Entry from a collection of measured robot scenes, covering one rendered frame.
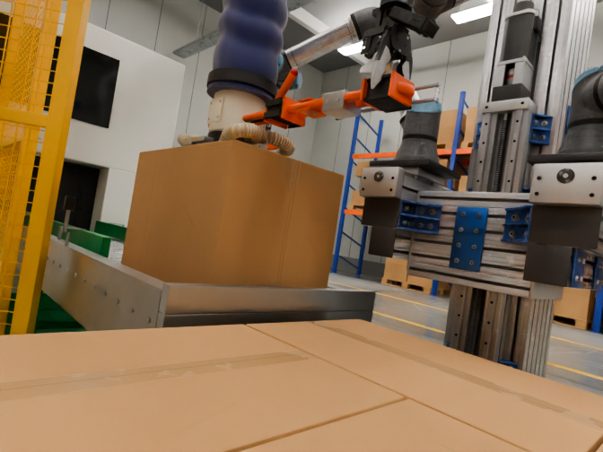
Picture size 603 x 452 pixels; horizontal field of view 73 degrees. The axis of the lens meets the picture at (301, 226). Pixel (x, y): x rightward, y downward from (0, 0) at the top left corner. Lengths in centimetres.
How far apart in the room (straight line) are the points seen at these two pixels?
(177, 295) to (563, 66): 127
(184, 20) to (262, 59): 1017
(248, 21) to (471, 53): 1014
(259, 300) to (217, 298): 12
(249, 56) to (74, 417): 109
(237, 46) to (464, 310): 106
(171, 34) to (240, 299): 1045
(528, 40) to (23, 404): 146
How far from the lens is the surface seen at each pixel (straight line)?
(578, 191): 105
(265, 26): 138
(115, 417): 47
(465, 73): 1118
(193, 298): 89
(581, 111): 125
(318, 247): 118
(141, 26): 1092
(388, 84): 90
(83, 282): 133
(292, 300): 106
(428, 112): 144
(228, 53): 135
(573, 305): 797
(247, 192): 101
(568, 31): 157
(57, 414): 48
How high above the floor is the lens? 74
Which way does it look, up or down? 2 degrees up
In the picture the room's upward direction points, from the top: 9 degrees clockwise
